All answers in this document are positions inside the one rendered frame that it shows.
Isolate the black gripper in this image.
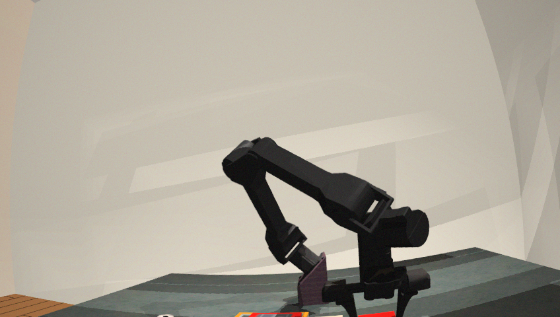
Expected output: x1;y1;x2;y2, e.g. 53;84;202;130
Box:
322;247;431;317

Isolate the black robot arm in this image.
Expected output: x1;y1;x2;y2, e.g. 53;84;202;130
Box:
222;137;429;300

